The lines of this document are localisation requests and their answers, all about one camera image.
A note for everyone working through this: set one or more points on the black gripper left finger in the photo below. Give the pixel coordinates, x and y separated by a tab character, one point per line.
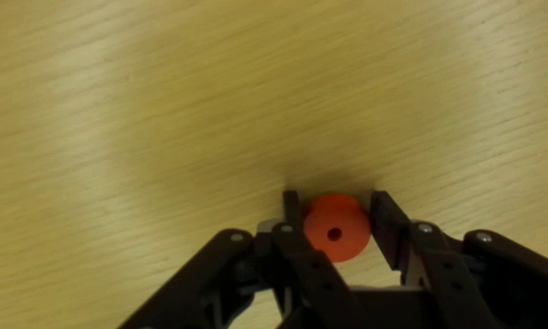
293	210

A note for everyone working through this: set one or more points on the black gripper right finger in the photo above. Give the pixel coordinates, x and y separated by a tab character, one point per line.
389	230

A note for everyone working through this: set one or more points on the orange disc with hole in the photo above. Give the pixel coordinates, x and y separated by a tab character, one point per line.
337	226

